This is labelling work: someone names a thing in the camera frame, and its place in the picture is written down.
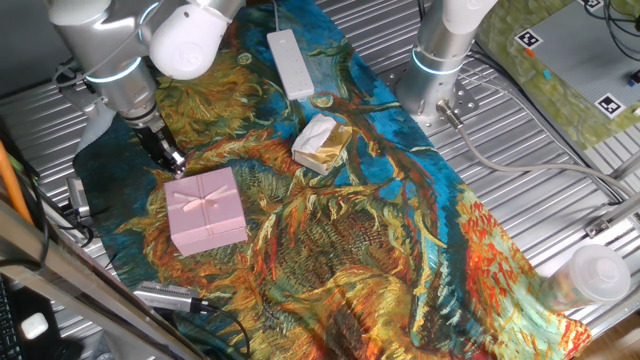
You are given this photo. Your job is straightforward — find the green patterned mat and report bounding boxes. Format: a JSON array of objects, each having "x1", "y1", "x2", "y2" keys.
[{"x1": 473, "y1": 0, "x2": 640, "y2": 152}]

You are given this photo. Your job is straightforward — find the gold tissue pack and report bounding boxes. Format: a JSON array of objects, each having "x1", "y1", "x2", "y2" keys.
[{"x1": 291, "y1": 113, "x2": 354, "y2": 176}]

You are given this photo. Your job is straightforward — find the aluminium corner bracket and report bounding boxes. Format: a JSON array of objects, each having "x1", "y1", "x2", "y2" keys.
[{"x1": 583, "y1": 197, "x2": 640, "y2": 240}]

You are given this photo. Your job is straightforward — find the orange cable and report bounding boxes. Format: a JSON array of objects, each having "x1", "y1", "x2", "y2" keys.
[{"x1": 0, "y1": 139, "x2": 35, "y2": 227}]

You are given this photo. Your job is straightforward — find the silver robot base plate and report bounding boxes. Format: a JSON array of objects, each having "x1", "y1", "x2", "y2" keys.
[{"x1": 383, "y1": 64, "x2": 481, "y2": 137}]

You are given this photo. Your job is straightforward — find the black camera cable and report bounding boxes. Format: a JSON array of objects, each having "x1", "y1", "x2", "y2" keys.
[{"x1": 192, "y1": 298, "x2": 252, "y2": 359}]

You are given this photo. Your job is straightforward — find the white power strip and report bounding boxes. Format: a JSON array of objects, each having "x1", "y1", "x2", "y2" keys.
[{"x1": 266, "y1": 28, "x2": 316, "y2": 103}]

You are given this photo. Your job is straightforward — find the white earbud case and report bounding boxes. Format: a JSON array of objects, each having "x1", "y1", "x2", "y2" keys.
[{"x1": 20, "y1": 311, "x2": 50, "y2": 341}]

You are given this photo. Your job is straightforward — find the clear plastic jar with lid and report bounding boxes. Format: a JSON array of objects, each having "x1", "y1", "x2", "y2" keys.
[{"x1": 537, "y1": 243, "x2": 632, "y2": 314}]

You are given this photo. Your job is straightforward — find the black keyboard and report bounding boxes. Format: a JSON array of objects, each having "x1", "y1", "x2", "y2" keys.
[{"x1": 0, "y1": 277, "x2": 25, "y2": 360}]

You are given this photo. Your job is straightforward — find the grey board with tags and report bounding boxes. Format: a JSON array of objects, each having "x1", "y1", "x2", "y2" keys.
[{"x1": 513, "y1": 0, "x2": 640, "y2": 121}]

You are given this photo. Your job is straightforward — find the grey cable with metal connector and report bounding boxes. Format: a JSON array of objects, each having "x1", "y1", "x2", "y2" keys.
[{"x1": 435, "y1": 98, "x2": 640, "y2": 200}]

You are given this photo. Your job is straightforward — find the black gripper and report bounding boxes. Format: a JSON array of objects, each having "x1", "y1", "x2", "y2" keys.
[{"x1": 132, "y1": 119, "x2": 188, "y2": 180}]

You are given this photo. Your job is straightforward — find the metal frame beam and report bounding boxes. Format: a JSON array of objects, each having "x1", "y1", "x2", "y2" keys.
[{"x1": 0, "y1": 198, "x2": 207, "y2": 360}]

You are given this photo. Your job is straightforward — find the sunflower painting print cloth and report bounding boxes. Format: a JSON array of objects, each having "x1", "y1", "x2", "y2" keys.
[{"x1": 72, "y1": 0, "x2": 594, "y2": 360}]

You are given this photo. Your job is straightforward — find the pink casing with bow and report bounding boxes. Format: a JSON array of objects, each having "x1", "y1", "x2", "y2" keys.
[{"x1": 163, "y1": 166, "x2": 249, "y2": 258}]

